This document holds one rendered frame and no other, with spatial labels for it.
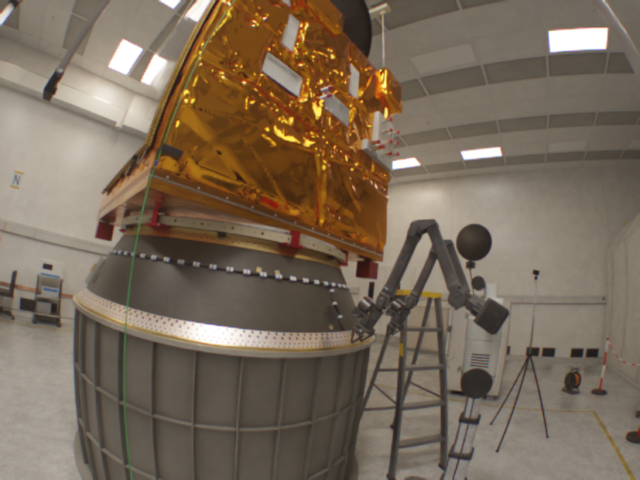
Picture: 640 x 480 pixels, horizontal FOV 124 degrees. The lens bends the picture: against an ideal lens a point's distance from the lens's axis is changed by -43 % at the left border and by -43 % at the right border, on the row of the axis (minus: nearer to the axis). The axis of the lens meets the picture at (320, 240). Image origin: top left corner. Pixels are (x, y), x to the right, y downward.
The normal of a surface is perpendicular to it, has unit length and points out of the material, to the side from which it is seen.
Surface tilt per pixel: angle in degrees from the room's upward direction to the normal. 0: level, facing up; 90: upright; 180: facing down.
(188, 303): 62
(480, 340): 90
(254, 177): 89
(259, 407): 90
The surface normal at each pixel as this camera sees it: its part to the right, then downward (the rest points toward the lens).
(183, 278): 0.14, -0.60
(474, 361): -0.58, -0.04
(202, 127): 0.68, 0.09
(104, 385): -0.24, -0.20
